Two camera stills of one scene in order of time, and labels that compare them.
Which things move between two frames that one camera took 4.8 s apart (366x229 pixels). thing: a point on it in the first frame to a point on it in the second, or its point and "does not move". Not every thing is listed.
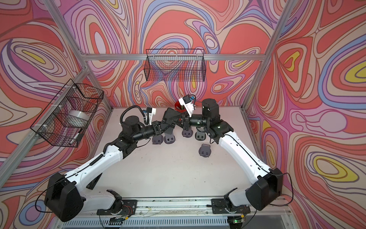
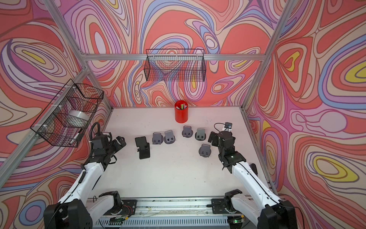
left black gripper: x=156 y=128 to x=117 y=146
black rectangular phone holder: x=170 y=118 to x=144 y=147
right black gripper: x=185 y=120 to x=215 y=137
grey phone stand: x=157 y=140 does not move
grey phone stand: x=169 y=139 does not move
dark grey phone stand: x=200 y=136 does not move
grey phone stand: x=205 y=150 does not move
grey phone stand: x=187 y=133 does not move
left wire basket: x=64 y=121 does not move
